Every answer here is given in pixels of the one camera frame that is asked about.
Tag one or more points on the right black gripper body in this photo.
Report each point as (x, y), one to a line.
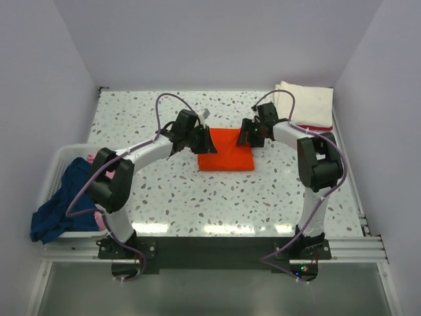
(260, 139)

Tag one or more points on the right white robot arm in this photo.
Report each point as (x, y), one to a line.
(319, 160)

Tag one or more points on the white plastic laundry basket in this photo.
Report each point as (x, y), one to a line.
(60, 162)

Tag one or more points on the folded pink t-shirt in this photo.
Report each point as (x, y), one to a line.
(317, 128)

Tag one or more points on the light pink t-shirt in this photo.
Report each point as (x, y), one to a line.
(98, 217)

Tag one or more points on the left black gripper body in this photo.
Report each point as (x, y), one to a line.
(193, 139)

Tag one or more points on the navy blue t-shirt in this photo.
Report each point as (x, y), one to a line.
(50, 220)

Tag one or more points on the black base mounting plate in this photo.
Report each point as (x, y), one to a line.
(151, 255)

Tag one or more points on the folded cream t-shirt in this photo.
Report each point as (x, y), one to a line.
(313, 105)

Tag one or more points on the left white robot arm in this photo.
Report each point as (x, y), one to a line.
(112, 172)

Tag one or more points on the orange t-shirt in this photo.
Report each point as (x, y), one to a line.
(230, 157)

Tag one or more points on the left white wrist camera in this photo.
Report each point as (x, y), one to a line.
(203, 115)

